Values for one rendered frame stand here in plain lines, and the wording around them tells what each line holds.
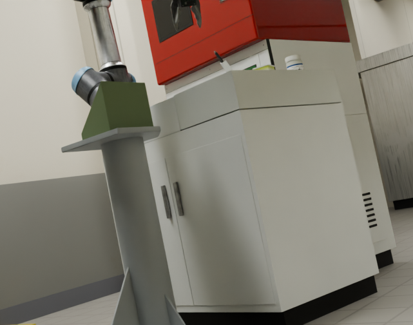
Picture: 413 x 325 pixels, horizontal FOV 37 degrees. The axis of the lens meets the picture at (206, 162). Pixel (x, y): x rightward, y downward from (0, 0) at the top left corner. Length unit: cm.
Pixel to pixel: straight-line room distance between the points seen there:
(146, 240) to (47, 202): 224
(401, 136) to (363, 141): 415
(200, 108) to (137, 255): 61
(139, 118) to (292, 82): 63
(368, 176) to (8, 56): 259
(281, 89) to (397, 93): 517
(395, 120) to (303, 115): 510
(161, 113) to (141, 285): 74
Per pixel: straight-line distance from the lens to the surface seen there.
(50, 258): 438
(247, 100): 227
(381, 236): 338
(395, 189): 761
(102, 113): 222
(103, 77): 244
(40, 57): 471
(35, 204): 436
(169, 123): 254
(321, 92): 262
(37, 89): 460
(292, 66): 270
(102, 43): 256
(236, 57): 312
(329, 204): 251
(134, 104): 231
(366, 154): 339
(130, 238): 224
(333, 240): 250
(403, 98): 752
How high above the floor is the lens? 50
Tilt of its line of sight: 4 degrees up
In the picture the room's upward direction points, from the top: 11 degrees counter-clockwise
